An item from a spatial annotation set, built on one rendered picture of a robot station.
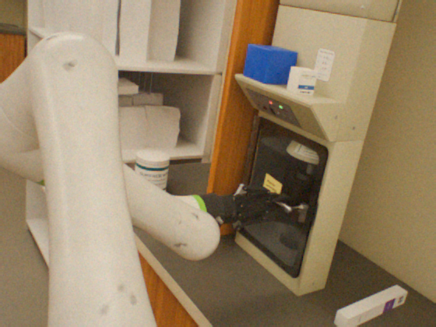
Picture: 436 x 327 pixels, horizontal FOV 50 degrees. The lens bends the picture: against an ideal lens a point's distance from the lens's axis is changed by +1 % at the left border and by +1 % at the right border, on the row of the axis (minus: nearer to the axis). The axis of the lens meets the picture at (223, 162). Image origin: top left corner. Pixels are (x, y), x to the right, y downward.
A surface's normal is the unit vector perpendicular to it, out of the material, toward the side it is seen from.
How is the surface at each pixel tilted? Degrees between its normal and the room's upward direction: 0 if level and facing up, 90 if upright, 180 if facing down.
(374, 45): 90
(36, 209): 90
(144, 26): 96
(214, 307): 0
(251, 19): 90
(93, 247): 38
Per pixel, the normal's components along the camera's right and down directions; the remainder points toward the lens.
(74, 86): 0.22, -0.36
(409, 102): -0.82, 0.07
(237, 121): 0.54, 0.36
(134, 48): -0.08, 0.48
